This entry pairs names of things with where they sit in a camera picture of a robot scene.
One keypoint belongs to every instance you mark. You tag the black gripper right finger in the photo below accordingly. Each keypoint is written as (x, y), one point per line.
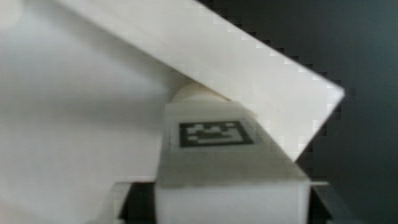
(329, 211)

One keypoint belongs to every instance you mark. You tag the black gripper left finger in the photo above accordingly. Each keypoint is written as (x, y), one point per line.
(128, 207)

